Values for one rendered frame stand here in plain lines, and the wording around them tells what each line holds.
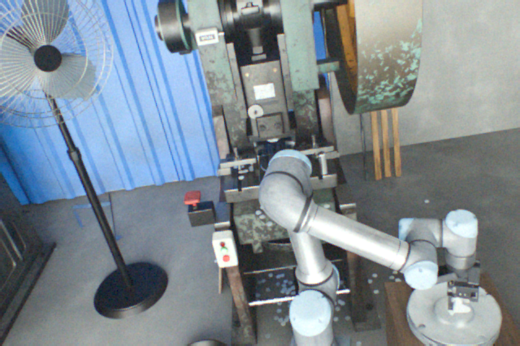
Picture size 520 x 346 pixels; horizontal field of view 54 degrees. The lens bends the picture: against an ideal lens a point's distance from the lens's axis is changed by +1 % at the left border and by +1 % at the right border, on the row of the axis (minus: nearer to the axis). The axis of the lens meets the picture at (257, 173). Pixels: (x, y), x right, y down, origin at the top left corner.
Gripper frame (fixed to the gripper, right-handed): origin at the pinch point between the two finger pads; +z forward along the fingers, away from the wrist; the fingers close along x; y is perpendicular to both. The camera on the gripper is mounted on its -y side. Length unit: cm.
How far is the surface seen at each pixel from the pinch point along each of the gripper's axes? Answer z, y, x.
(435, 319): 17.2, -4.2, 11.0
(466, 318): 16.6, 5.1, 12.8
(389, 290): 20.8, -21.0, 24.8
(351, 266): 20, -37, 34
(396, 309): 20.8, -17.6, 15.9
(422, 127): 45, -22, 194
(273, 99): -47, -63, 47
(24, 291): 53, -213, 22
